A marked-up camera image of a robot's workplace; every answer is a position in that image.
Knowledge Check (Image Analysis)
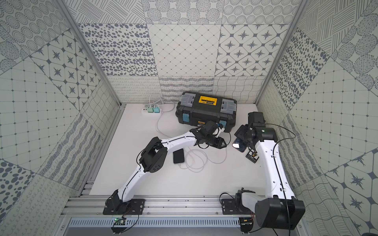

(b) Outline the lilac charging cable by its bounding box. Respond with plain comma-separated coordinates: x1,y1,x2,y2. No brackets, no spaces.
153,94,232,173

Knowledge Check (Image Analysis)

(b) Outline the phone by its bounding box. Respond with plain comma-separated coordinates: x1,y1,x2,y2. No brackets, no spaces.
173,149,185,164
232,138,247,153

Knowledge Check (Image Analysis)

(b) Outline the white charging cable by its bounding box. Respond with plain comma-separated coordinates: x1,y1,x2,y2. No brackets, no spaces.
149,94,190,170

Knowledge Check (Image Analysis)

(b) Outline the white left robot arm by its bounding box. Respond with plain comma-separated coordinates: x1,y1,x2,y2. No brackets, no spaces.
103,121,227,215

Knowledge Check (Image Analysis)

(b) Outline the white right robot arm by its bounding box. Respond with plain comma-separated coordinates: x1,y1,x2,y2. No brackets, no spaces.
219,112,306,234

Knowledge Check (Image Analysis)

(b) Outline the small black connector board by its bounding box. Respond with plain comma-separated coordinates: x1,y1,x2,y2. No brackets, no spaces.
246,149,259,163

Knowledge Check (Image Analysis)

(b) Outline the black yellow toolbox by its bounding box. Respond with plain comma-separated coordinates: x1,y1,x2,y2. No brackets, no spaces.
175,91,237,133

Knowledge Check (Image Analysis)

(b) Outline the white power strip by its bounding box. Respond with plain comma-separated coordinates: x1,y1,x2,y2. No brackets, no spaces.
141,107,161,115

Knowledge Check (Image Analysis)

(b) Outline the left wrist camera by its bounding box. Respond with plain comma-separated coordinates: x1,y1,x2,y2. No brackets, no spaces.
202,121,219,135

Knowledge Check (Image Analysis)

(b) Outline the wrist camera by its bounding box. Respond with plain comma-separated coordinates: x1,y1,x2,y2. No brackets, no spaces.
248,112,265,127
202,121,219,135

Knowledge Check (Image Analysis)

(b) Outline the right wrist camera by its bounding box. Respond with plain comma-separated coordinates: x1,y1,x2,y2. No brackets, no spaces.
248,112,265,127

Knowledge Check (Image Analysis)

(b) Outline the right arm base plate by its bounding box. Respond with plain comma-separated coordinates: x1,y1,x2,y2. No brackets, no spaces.
220,198,254,215

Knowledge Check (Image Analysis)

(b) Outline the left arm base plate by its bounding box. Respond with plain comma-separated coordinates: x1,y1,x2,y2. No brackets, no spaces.
103,199,146,215

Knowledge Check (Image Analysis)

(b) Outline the aluminium mounting rail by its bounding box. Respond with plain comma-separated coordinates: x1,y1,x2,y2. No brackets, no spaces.
61,195,223,217

